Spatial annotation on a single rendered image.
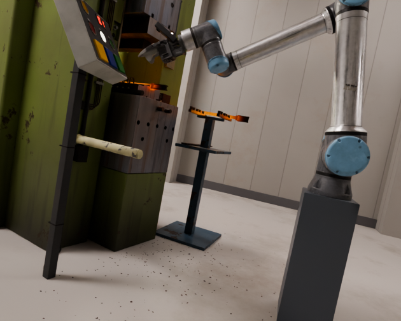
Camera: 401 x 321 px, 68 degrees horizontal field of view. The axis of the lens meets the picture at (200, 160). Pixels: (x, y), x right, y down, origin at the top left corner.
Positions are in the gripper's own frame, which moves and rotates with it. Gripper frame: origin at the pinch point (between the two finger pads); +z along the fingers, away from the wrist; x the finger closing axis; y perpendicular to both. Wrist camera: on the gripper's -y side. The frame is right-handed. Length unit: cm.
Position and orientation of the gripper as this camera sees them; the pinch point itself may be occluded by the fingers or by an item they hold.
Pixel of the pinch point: (140, 53)
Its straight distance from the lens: 146.4
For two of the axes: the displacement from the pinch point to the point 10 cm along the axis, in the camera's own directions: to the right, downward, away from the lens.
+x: 0.9, -0.7, 9.9
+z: -9.4, 3.3, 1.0
